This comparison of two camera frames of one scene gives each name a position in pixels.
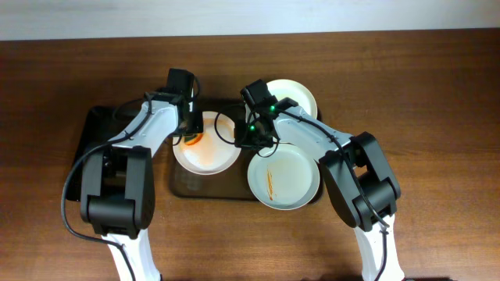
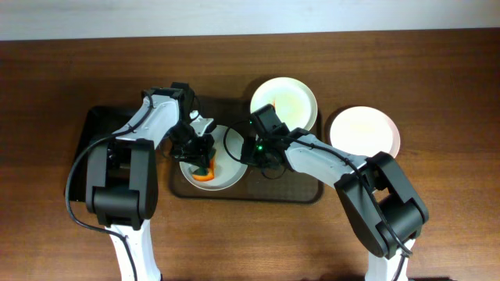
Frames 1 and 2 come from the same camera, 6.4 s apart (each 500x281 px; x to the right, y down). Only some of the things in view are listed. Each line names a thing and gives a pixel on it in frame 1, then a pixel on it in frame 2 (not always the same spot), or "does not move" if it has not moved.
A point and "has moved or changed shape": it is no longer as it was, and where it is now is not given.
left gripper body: (194, 127) -> (199, 154)
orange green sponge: (191, 140) has moved or changed shape
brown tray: (235, 183) does not move
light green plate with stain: (287, 179) -> (228, 171)
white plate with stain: (215, 152) -> (365, 130)
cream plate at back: (294, 90) does not move
